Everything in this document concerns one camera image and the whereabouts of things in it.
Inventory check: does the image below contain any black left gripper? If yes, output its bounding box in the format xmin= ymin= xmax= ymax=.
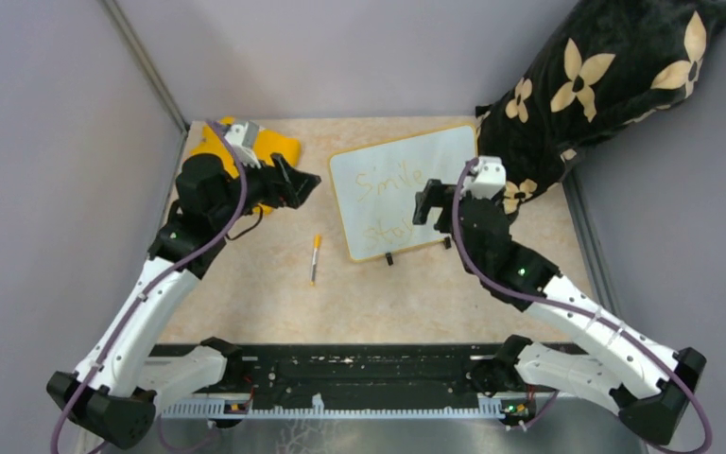
xmin=211 ymin=147 xmax=320 ymax=229

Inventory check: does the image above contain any yellow framed whiteboard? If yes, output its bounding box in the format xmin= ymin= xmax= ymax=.
xmin=328 ymin=123 xmax=476 ymax=262

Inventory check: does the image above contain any white whiteboard marker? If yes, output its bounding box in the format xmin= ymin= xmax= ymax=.
xmin=309 ymin=247 xmax=320 ymax=287

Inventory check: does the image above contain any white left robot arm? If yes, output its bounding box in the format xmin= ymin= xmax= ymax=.
xmin=46 ymin=153 xmax=321 ymax=449

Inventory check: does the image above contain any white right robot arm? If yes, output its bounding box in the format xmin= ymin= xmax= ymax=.
xmin=413 ymin=179 xmax=707 ymax=446

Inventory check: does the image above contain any yellow folded cloth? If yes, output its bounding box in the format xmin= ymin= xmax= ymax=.
xmin=176 ymin=117 xmax=302 ymax=226

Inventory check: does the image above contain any black floral pillow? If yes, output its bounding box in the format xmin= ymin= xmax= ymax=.
xmin=475 ymin=1 xmax=726 ymax=218

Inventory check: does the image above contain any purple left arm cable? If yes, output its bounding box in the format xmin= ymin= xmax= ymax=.
xmin=49 ymin=118 xmax=251 ymax=454

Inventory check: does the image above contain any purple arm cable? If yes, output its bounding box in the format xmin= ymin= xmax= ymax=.
xmin=49 ymin=118 xmax=251 ymax=454
xmin=450 ymin=157 xmax=715 ymax=454

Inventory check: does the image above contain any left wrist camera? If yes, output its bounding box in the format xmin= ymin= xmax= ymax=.
xmin=224 ymin=121 xmax=261 ymax=168

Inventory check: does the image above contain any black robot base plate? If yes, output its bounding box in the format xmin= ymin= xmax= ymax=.
xmin=149 ymin=342 xmax=559 ymax=411

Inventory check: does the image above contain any aluminium frame rail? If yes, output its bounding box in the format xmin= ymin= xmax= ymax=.
xmin=90 ymin=354 xmax=652 ymax=421

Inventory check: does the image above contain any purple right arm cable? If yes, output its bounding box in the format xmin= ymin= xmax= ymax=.
xmin=450 ymin=157 xmax=715 ymax=454

